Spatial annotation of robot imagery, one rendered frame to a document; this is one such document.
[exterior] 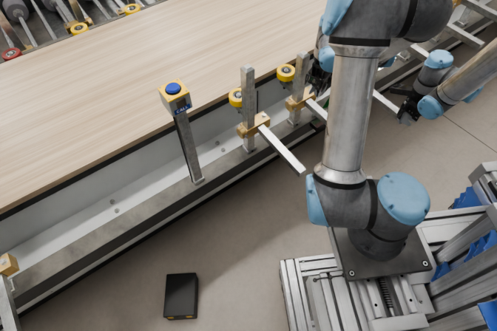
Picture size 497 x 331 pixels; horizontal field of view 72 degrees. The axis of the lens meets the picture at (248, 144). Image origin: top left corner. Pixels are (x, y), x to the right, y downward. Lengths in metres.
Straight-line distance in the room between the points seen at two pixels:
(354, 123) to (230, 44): 1.05
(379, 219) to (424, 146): 1.85
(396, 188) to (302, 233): 1.33
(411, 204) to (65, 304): 1.83
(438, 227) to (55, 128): 1.38
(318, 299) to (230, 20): 1.33
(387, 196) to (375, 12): 0.37
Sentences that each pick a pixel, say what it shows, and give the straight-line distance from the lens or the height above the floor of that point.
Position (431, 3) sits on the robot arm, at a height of 1.58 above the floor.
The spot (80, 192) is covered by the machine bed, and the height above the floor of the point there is 0.73.
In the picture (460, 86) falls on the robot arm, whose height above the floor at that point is 1.25.
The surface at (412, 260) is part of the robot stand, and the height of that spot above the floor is 1.04.
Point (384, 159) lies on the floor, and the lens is 2.46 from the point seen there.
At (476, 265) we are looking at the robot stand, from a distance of 0.90.
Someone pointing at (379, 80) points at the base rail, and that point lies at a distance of 1.88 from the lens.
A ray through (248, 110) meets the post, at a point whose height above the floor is 0.98.
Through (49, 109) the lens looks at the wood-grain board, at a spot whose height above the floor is 0.90.
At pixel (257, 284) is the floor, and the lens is 1.98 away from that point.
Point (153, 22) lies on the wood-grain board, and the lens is 1.87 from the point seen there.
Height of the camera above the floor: 1.93
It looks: 55 degrees down
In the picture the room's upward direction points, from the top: 1 degrees counter-clockwise
